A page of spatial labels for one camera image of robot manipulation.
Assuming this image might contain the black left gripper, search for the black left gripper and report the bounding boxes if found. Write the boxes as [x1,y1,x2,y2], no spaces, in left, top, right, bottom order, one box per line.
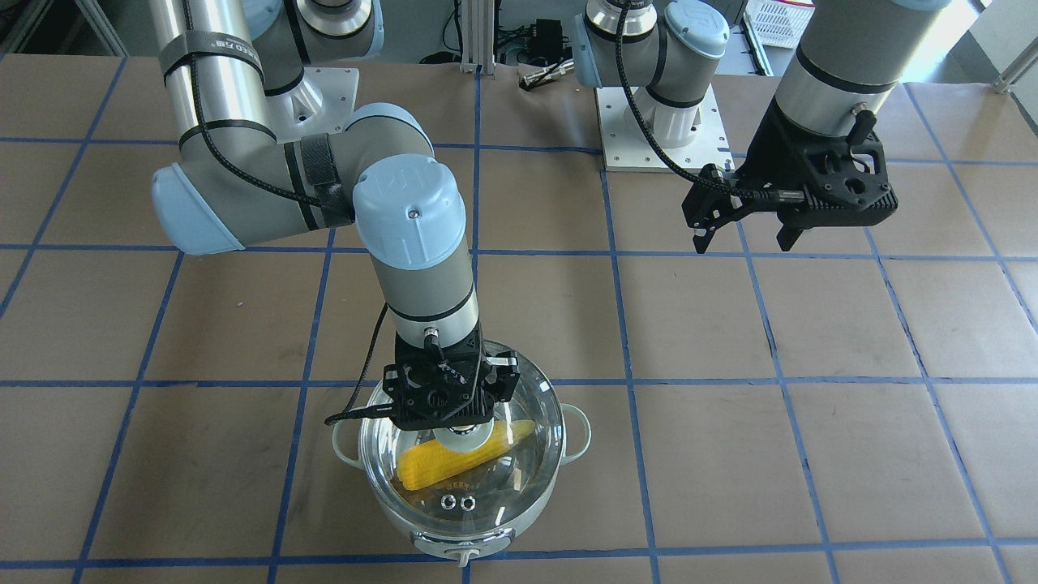
[681,102,899,254]

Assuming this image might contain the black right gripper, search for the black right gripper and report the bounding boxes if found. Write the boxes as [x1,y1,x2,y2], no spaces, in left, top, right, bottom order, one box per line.
[382,328,521,430]

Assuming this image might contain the yellow corn cob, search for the yellow corn cob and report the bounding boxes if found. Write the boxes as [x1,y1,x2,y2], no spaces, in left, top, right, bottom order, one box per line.
[397,420,537,491]

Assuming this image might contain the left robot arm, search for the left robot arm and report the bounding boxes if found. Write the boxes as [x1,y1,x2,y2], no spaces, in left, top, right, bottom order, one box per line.
[573,1,948,254]

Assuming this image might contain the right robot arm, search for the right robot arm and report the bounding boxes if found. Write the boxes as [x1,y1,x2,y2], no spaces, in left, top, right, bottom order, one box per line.
[151,1,519,430]

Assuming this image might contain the pale green cooking pot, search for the pale green cooking pot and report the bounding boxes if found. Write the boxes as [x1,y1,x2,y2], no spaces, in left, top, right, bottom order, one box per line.
[332,339,593,569]

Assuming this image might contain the white plastic basket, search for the white plastic basket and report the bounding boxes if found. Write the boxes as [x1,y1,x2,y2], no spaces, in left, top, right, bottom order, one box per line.
[744,1,815,49]

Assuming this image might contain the black power adapter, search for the black power adapter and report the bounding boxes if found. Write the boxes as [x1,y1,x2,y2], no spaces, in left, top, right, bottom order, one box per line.
[525,19,564,64]

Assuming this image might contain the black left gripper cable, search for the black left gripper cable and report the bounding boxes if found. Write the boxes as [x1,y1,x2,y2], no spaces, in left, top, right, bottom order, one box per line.
[614,0,804,204]

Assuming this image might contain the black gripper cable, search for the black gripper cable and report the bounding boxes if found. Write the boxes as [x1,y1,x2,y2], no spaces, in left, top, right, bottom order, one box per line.
[180,0,443,425]
[614,0,804,204]

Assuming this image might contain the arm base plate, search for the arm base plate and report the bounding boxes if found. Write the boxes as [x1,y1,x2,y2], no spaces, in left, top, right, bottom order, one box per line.
[594,86,734,174]
[266,67,360,143]

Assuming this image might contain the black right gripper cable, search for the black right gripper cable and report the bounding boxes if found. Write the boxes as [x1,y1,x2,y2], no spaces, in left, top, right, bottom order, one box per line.
[180,0,443,425]

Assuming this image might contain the aluminium frame post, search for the aluminium frame post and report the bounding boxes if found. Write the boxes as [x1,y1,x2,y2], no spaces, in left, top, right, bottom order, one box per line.
[457,1,497,76]

